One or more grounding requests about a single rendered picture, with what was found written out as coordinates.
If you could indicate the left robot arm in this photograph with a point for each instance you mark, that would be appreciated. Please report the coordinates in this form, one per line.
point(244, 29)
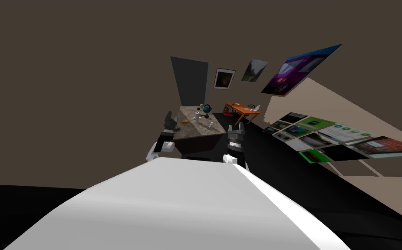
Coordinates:
point(162, 144)

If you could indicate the wall of small pictures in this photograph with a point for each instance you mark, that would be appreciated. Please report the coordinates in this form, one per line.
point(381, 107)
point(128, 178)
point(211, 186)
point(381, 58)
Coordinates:
point(333, 137)

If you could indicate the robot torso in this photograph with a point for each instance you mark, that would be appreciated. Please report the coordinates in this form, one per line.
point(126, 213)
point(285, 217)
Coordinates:
point(173, 208)

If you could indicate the stone top kitchen island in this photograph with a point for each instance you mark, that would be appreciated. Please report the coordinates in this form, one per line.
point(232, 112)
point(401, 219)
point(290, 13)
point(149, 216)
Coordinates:
point(195, 130)

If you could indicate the dark red chair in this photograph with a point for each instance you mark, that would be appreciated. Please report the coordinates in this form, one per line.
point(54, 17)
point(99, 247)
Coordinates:
point(228, 110)

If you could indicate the dark grey door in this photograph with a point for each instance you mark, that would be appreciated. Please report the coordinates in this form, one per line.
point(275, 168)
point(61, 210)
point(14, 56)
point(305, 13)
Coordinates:
point(191, 81)

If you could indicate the white framed dark picture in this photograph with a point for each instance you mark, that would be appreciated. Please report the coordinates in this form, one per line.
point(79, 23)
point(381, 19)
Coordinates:
point(224, 78)

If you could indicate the yellow bread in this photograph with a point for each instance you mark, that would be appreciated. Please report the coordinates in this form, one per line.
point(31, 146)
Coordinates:
point(185, 122)

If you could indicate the blue kettle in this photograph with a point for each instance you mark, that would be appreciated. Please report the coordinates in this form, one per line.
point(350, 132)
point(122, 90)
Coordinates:
point(207, 109)

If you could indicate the orange wooden table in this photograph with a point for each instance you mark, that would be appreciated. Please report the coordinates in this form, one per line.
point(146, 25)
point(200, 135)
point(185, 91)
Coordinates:
point(244, 111)

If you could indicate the grey green picture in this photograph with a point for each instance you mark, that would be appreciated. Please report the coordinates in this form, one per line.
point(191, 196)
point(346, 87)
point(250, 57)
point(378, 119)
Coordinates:
point(254, 70)

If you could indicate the large purple picture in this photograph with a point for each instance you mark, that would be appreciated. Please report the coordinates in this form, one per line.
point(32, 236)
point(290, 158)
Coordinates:
point(296, 71)

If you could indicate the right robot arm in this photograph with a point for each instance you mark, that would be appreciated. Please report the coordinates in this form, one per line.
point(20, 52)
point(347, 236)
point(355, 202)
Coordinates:
point(236, 152)

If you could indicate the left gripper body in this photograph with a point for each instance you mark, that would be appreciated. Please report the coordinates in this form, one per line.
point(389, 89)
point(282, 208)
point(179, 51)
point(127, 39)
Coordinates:
point(170, 124)

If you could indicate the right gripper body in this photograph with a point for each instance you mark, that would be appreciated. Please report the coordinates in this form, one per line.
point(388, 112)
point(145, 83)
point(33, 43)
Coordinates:
point(236, 134)

